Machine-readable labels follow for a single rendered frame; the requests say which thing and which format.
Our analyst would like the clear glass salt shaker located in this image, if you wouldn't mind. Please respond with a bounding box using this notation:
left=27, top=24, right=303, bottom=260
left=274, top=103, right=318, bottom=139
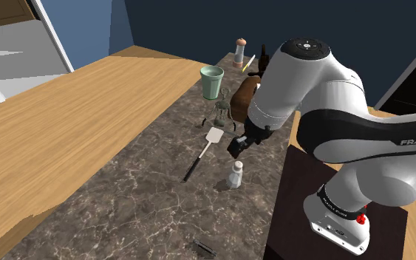
left=227, top=160, right=244, bottom=191

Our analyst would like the metal wing corkscrew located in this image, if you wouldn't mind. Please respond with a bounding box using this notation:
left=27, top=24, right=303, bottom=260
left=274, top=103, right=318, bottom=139
left=201, top=89, right=239, bottom=131

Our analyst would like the brown wooden block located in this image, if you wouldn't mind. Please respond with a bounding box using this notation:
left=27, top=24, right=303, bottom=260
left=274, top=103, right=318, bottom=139
left=229, top=72, right=263, bottom=124

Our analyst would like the green ribbed cup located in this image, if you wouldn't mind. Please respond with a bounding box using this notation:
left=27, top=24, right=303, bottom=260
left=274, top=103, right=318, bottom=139
left=200, top=65, right=225, bottom=101

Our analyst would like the dark robot stand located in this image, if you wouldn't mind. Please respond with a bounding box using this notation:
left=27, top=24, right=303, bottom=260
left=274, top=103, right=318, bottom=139
left=263, top=145, right=409, bottom=260

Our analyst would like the yellow and white pen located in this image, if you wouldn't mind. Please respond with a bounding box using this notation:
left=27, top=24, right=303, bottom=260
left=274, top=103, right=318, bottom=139
left=242, top=54, right=257, bottom=73

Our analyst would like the dark brown bottle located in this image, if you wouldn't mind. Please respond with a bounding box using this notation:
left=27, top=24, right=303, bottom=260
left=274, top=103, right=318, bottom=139
left=257, top=44, right=271, bottom=73

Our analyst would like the glass pepper mill, brown cap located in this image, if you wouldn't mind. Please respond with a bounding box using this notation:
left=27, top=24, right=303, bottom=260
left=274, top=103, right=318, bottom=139
left=232, top=37, right=248, bottom=69

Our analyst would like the small black flat tool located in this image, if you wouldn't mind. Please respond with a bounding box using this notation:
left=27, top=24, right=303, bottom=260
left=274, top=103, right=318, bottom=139
left=191, top=239, right=218, bottom=258

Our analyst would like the brown wooden cabinet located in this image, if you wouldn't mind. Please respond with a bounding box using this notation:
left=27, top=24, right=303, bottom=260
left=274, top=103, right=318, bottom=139
left=0, top=0, right=37, bottom=28

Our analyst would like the white spatula with black handle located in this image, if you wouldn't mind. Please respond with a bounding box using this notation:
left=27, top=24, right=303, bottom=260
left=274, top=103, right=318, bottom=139
left=183, top=126, right=225, bottom=183

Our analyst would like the dark window with grey frame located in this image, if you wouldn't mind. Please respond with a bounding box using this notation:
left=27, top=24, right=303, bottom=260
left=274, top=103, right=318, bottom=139
left=374, top=31, right=416, bottom=117

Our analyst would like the white door frame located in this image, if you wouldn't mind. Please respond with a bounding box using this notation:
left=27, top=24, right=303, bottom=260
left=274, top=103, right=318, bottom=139
left=0, top=0, right=75, bottom=104

